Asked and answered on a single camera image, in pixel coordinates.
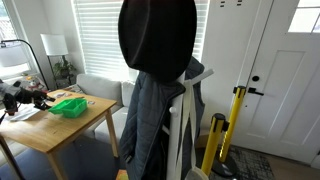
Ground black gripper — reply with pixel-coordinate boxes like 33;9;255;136
2;88;55;115

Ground green plastic container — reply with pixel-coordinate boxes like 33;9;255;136
49;98;87;118

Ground white paper sheet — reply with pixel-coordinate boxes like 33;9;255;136
6;104;39;121

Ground light wooden table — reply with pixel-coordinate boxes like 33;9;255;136
0;92;119;180

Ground potted green plant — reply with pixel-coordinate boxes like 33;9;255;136
53;60;76;78

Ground white lamp shade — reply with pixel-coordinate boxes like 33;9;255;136
41;34;68;56

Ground grey sofa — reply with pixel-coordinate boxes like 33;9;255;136
75;73;138;144

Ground white window blinds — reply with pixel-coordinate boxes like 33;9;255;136
71;0;209;83

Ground blue-grey puffer jacket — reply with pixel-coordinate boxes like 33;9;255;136
118;56;206;180

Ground black hood garment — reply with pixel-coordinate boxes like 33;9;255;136
118;0;197;82

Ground white door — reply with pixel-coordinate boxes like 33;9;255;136
232;0;320;164

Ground yellow stanchion post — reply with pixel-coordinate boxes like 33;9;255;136
201;113;228;176
212;86;246;178

